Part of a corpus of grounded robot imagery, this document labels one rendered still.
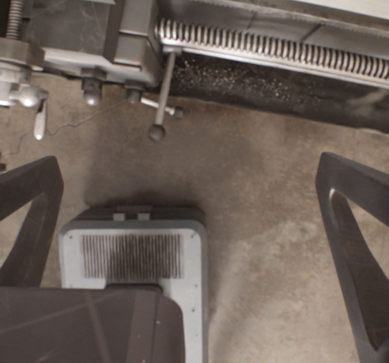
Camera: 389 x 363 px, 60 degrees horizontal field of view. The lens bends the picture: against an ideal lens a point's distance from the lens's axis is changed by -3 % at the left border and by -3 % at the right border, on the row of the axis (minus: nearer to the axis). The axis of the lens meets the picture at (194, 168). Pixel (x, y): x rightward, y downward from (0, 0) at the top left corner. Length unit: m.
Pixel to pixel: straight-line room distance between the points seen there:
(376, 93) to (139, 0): 0.75
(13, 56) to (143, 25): 0.22
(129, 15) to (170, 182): 0.89
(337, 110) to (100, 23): 0.74
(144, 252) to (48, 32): 0.83
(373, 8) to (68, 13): 0.49
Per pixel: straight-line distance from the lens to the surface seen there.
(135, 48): 0.64
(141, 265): 1.25
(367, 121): 1.13
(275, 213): 1.49
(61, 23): 0.60
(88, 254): 1.28
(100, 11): 0.59
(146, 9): 0.65
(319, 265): 1.60
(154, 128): 0.74
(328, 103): 1.08
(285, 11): 0.70
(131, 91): 0.83
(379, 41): 0.87
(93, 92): 0.65
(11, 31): 0.63
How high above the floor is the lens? 1.41
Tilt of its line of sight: 84 degrees down
